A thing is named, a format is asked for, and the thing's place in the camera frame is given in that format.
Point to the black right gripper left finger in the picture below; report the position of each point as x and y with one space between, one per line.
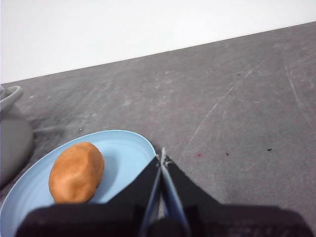
98 219

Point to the brown potato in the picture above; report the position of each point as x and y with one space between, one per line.
76 172

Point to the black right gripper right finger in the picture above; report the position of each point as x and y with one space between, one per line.
234 219

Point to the blue round plate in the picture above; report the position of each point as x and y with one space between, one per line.
118 158

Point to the pale green electric steamer pot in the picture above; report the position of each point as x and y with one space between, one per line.
12 138

